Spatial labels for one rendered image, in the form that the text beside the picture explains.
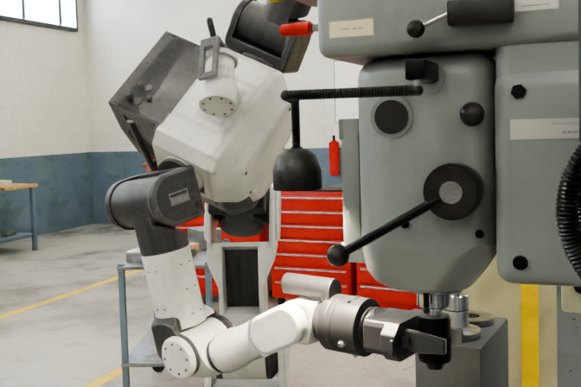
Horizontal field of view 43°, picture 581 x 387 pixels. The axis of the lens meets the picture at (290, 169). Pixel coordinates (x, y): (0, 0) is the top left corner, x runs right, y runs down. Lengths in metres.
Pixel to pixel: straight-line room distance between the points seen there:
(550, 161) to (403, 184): 0.19
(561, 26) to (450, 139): 0.19
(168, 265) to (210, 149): 0.22
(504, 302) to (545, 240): 1.93
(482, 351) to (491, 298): 1.49
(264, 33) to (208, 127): 0.25
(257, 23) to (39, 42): 10.43
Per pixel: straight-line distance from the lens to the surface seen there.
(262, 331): 1.20
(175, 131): 1.38
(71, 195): 12.25
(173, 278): 1.34
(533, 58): 0.93
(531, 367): 2.90
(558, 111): 0.91
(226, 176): 1.37
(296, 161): 1.05
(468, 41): 0.93
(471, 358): 1.36
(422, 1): 0.94
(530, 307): 2.84
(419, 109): 0.96
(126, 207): 1.36
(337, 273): 6.06
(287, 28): 1.22
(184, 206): 1.33
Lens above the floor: 1.54
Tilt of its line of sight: 3 degrees down
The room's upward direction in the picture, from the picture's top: 2 degrees counter-clockwise
